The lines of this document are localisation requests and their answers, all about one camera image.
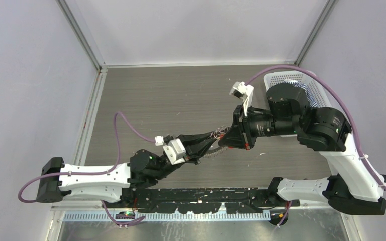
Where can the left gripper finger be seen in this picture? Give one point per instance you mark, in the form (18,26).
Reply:
(199,140)
(200,150)

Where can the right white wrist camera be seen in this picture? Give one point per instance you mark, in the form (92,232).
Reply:
(243,92)

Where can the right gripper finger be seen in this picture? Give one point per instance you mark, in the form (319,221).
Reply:
(236,130)
(236,141)

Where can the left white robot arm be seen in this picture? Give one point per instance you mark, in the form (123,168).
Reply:
(145,169)

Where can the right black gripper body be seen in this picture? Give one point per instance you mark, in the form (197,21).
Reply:
(248,124)

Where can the metal disc with keyrings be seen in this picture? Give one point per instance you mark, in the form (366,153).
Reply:
(218,146)

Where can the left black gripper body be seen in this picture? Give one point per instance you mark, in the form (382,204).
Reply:
(176,165)

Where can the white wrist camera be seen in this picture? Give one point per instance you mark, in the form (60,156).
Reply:
(161,141)
(243,92)

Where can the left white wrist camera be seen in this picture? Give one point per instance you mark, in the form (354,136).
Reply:
(161,141)

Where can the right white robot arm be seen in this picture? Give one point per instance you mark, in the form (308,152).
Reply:
(353,190)

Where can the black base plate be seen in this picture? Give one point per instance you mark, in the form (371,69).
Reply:
(198,200)

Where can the white plastic basket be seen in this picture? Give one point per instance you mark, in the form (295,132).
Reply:
(319,89)

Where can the blue striped cloth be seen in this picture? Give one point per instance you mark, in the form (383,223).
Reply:
(310,98)

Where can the slotted cable duct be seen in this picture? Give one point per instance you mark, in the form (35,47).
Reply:
(84,216)

